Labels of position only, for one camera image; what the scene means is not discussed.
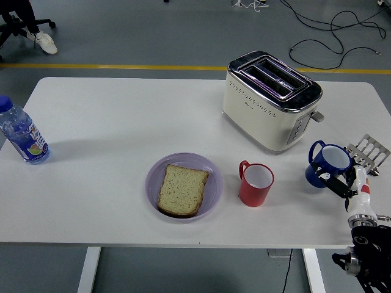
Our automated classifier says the bread slice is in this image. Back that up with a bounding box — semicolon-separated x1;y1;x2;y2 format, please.
156;164;210;219

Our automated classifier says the silver metal toast rack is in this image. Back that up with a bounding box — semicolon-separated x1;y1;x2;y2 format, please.
345;133;391;176

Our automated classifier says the cream chrome toaster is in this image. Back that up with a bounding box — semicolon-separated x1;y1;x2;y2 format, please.
222;50;325;156

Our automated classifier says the person's white shoe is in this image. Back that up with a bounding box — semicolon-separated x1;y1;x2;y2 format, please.
26;29;58;56

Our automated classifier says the purple round plate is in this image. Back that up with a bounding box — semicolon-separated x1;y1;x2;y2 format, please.
144;152;224;225

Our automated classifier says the black floor cable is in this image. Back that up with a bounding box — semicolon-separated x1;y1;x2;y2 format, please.
279;0;391;70

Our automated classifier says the grey box under table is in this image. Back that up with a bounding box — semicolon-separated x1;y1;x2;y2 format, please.
268;248;293;259

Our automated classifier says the black office chair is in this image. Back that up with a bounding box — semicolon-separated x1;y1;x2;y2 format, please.
0;0;57;60

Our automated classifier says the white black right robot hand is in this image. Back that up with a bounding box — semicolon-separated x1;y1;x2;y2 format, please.
314;164;376;219

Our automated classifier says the red enamel cup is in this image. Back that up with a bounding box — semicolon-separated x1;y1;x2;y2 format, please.
238;160;275;208

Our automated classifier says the yellow floor tape line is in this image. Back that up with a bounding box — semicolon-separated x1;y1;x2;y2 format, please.
0;62;391;75

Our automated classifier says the blue enamel cup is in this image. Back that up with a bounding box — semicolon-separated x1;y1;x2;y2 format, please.
304;140;353;189

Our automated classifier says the person's leg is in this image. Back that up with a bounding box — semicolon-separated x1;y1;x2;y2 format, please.
15;0;40;34

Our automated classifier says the thin black hanging cable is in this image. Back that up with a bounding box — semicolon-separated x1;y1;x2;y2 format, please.
280;248;293;293

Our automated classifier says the clear bottle blue cap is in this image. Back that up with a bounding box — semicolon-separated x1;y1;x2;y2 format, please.
0;95;51;165

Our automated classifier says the white floor cable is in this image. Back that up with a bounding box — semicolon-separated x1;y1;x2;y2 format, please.
230;0;270;13

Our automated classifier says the white table leg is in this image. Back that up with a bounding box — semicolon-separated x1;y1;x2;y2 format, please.
76;246;102;293
302;248;327;293

